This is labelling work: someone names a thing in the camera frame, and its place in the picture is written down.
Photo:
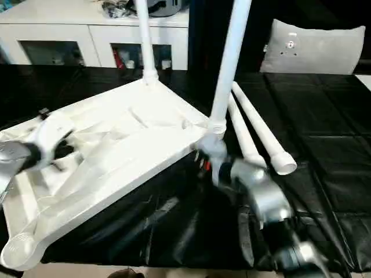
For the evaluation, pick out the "white plastic table leg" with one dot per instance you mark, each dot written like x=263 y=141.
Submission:
x=243 y=130
x=229 y=63
x=145 y=40
x=264 y=127

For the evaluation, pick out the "white plastic table top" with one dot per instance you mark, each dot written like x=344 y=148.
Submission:
x=116 y=150

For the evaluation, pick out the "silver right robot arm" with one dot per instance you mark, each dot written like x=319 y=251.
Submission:
x=266 y=197

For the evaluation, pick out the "black work mat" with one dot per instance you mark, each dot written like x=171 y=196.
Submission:
x=324 y=127

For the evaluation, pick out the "white cabinet with glass doors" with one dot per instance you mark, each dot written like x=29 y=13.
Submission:
x=58 y=26

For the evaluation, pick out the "black cabinet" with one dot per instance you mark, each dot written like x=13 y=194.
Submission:
x=203 y=35

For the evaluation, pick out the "grey cushion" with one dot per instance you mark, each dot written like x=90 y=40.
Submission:
x=316 y=46

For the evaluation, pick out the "dark gear on cabinet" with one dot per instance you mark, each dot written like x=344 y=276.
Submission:
x=151 y=6

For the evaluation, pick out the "white board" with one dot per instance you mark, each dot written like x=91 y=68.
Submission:
x=364 y=81

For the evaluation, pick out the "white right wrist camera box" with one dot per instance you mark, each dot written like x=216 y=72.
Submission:
x=211 y=146

